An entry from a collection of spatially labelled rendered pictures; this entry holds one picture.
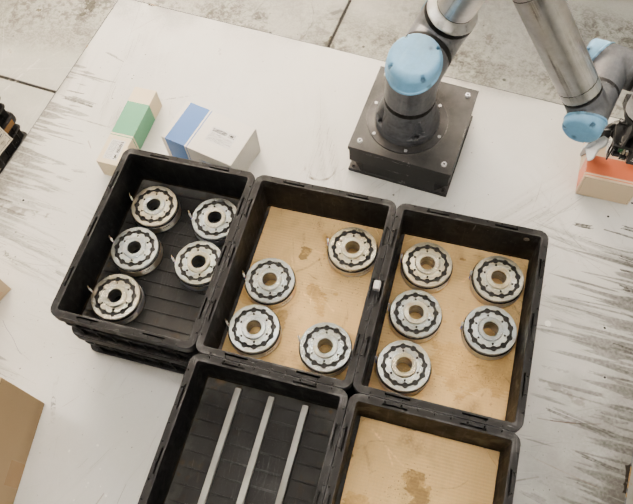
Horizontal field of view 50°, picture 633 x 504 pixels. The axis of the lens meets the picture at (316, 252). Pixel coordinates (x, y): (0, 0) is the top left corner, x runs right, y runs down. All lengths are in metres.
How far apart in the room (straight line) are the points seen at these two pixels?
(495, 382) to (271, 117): 0.89
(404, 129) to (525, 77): 1.35
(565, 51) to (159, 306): 0.91
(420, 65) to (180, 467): 0.92
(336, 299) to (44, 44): 2.15
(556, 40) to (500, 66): 1.62
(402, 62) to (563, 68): 0.34
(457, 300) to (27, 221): 1.05
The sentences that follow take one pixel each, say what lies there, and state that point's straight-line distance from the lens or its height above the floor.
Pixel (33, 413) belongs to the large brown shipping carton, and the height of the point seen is 0.74.
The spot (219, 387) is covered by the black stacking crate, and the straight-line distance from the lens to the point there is 1.36.
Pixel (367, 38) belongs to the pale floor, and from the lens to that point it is 2.94.
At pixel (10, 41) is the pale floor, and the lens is 3.31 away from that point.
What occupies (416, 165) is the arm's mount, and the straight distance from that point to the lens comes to 1.59.
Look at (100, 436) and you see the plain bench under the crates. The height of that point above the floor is 0.70.
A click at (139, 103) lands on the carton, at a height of 0.76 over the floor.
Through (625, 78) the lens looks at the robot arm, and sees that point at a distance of 1.48.
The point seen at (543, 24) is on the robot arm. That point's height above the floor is 1.25.
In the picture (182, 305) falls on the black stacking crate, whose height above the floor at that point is 0.83.
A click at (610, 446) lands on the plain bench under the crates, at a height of 0.70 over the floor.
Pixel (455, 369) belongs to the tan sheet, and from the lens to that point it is 1.36.
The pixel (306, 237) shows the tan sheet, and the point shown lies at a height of 0.83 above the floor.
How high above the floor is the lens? 2.12
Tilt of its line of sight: 63 degrees down
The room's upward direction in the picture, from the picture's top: 7 degrees counter-clockwise
